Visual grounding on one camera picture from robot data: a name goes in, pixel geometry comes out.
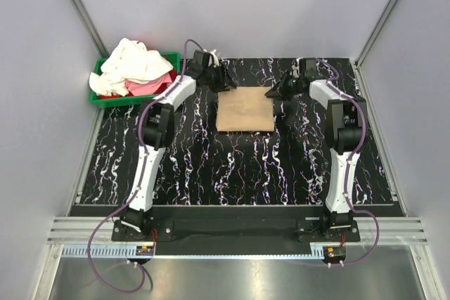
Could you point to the left aluminium corner post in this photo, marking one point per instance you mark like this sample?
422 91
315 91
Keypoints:
90 27

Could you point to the green plastic bin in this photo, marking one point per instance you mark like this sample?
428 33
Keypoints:
119 101

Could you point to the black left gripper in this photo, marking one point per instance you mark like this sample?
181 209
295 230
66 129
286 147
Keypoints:
223 83

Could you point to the right aluminium corner post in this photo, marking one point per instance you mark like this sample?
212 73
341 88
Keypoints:
376 31

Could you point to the aluminium rail frame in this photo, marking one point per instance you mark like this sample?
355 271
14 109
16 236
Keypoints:
393 260

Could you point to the white slotted cable duct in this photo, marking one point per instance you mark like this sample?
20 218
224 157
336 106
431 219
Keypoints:
132 251

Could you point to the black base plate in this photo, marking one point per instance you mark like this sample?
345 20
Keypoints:
234 230

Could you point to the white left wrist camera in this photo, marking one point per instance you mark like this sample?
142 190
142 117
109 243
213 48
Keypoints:
214 60

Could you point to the pink t-shirt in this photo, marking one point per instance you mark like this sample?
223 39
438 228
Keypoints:
152 87

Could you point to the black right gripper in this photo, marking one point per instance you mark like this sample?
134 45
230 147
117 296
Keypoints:
278 91

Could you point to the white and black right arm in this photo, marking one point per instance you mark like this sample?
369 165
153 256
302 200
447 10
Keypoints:
345 134

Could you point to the aluminium corner post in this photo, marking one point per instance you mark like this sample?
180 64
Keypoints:
376 31
90 27

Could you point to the white t-shirt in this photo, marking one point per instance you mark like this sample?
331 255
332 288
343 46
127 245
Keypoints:
130 64

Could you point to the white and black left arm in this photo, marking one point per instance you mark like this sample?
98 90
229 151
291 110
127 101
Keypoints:
156 129

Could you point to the beige t-shirt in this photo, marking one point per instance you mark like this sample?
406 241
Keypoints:
245 109

